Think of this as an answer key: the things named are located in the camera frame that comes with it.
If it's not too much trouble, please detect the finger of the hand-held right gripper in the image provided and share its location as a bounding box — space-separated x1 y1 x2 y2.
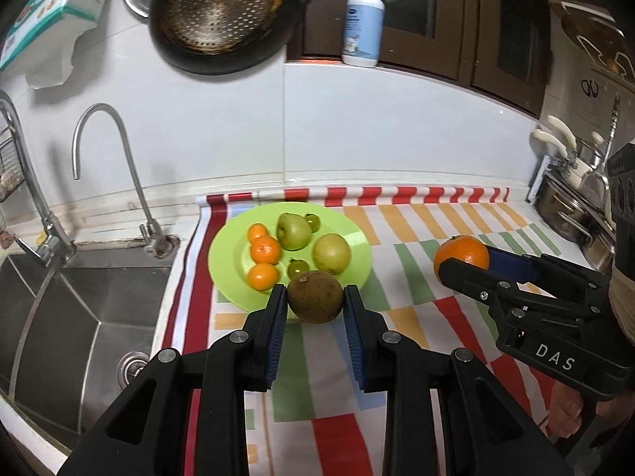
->
437 257 527 318
483 245 611 304

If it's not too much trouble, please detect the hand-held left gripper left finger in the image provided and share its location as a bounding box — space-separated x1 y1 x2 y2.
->
57 285 289 476

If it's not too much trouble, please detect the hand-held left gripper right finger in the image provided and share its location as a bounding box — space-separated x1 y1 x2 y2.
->
343 285 573 476

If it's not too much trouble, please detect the orange with green stem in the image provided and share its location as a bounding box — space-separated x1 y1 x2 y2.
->
433 234 490 283

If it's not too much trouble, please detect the brownish green round fruit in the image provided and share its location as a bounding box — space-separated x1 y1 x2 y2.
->
287 270 344 324

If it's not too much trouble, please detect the lime green plate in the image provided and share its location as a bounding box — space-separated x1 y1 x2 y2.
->
208 202 374 314

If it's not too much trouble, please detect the green apple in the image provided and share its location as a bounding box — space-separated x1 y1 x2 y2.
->
276 212 312 251

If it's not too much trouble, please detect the person's right forearm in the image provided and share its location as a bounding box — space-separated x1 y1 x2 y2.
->
611 253 635 345

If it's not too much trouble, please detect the person's right hand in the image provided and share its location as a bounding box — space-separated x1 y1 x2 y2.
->
546 374 635 440

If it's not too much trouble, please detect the stainless steel pot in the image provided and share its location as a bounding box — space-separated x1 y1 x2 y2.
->
536 173 603 241
580 228 618 274

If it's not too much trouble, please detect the colourful checked tablecloth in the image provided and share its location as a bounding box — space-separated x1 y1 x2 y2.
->
151 186 616 476

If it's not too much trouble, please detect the glass pot lid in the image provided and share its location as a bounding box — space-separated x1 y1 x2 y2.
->
578 161 611 209

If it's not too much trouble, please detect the hanging metal utensil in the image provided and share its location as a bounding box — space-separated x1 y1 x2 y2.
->
602 94 622 169

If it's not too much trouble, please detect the stainless steel sink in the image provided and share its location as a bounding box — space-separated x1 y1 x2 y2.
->
0 250 174 452

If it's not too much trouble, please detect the thin gooseneck faucet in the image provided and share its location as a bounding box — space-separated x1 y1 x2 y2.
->
73 103 179 259

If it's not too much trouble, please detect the white pump bottle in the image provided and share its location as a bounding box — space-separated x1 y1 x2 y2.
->
341 0 386 67

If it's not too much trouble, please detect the large chrome faucet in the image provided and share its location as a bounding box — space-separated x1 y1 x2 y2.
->
0 90 77 266

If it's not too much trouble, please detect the black frying pan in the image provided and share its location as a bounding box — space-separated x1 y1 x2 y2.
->
149 0 306 75

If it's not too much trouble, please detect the perforated metal strainer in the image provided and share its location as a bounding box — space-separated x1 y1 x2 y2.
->
151 0 285 55

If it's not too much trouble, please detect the teal and white box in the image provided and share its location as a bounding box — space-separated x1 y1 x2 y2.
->
0 0 122 90

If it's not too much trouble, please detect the cream pot handle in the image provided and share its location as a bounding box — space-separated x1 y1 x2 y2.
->
546 115 579 150
532 128 567 158

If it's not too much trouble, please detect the dark brown window frame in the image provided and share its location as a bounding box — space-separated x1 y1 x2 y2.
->
288 0 554 120

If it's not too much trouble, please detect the wire sink basket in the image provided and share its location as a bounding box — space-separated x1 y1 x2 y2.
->
0 126 25 204

